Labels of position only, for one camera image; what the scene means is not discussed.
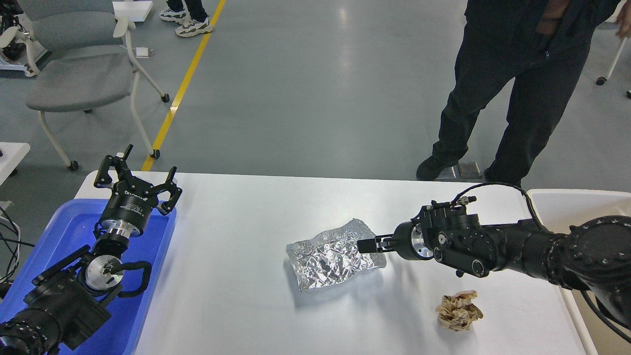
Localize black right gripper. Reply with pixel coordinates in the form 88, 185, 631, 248
357, 221, 427, 261

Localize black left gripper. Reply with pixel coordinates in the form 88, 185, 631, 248
93, 144, 182, 238

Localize aluminium foil tray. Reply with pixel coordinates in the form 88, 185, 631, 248
285, 218, 387, 292

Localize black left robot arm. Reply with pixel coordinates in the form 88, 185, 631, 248
1, 144, 182, 355

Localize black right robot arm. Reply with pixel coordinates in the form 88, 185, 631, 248
357, 191, 631, 341

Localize blue plastic bin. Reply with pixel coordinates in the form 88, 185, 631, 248
0, 199, 176, 355

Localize metal floor plate left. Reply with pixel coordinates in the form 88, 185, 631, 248
437, 166, 457, 179

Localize metal floor plate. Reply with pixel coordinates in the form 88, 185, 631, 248
457, 162, 483, 179
437, 166, 457, 179

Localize crumpled brown paper ball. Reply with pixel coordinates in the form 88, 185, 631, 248
435, 290, 483, 332

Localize metal floor plate right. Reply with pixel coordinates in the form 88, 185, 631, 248
457, 162, 483, 179

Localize white side table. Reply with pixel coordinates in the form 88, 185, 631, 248
0, 142, 30, 185

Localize small white floor device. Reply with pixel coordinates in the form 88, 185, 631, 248
134, 47, 152, 59

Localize grey office chair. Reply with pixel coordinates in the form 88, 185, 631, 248
4, 0, 170, 171

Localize person with white sneakers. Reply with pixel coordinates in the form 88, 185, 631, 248
159, 0, 214, 37

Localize beige plastic bin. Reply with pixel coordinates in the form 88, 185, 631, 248
528, 189, 631, 355

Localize person in black clothes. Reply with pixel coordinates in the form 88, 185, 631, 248
416, 0, 630, 187

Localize white chair on casters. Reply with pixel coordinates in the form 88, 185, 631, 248
595, 37, 629, 86

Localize black cables at left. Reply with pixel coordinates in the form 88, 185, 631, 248
0, 205, 36, 284

